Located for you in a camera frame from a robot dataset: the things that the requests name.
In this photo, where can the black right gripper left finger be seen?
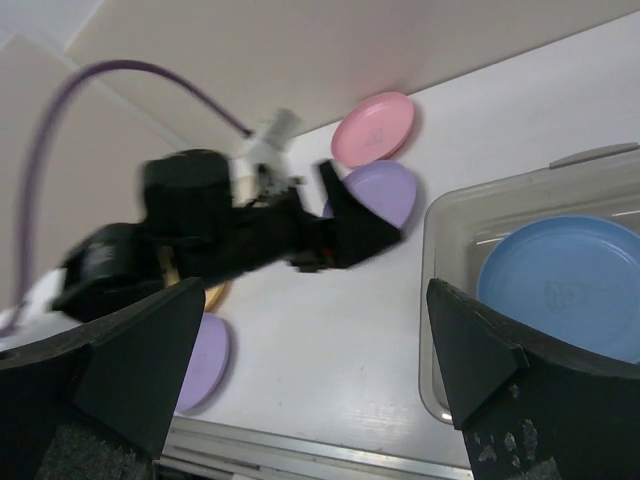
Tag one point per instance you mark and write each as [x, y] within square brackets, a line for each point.
[96, 401]

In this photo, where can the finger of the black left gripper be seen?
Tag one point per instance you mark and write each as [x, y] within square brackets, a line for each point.
[348, 251]
[339, 198]

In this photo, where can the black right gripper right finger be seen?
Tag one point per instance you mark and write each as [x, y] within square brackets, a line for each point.
[530, 406]

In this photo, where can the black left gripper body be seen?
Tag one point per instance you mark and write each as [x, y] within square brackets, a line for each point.
[279, 228]

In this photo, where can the purple plastic plate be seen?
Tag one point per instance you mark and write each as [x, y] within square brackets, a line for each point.
[207, 364]
[387, 192]

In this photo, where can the yellow plastic plate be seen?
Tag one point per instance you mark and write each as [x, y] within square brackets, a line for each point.
[213, 295]

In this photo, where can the pink plastic plate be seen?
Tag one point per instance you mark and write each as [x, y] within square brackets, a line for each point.
[374, 130]

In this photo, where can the blue plastic plate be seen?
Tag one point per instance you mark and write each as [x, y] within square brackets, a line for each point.
[575, 278]

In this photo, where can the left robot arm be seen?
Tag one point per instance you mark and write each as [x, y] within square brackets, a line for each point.
[190, 212]

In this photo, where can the clear plastic bin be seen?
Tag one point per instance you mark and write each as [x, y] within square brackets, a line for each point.
[463, 227]

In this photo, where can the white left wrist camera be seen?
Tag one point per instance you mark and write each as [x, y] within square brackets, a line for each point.
[266, 149]

